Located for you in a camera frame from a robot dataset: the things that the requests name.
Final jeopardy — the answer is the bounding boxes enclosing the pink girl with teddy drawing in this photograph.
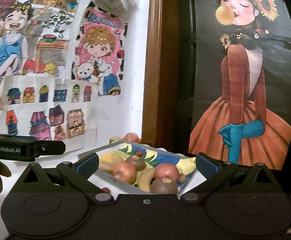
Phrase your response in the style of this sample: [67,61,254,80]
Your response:
[72,1,125,96]

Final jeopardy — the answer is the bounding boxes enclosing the red apple behind tray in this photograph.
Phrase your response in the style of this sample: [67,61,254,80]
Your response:
[122,132,141,144]

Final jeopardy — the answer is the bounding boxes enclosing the large red apple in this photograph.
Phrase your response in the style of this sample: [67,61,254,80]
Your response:
[154,163,180,183]

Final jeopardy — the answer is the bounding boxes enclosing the large brown kiwi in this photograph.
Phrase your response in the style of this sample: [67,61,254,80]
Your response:
[125,155,146,171]

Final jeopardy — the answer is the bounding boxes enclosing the curved yellow banana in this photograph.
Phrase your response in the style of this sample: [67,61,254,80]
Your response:
[138,168,155,192]

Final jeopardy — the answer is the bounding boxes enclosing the brown kiwi with sticker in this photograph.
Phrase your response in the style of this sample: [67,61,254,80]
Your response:
[150,177,178,194]

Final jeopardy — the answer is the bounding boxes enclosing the houses drawing paper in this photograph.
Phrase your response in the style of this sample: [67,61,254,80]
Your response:
[0,76,98,151]

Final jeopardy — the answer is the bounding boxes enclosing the boy colouring drawing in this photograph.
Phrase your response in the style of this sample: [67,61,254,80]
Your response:
[0,0,80,117]

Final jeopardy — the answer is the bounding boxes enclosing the small brown longan fruit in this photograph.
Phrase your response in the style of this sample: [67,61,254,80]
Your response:
[178,174,187,184]

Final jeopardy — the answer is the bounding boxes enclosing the green apple behind tray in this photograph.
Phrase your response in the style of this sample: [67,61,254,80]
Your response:
[109,136,122,144]

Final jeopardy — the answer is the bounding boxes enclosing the brown wooden door frame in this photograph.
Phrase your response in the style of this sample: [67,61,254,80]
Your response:
[142,0,190,153]

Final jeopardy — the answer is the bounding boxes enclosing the orange-red apple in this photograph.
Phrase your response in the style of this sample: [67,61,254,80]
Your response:
[112,162,137,185]

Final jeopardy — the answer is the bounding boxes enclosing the girl in orange dress poster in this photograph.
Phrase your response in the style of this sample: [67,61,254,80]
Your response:
[189,0,291,170]

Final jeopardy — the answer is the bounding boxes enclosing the grey fruit tray box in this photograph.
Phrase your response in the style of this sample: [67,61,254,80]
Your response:
[79,141,198,197]

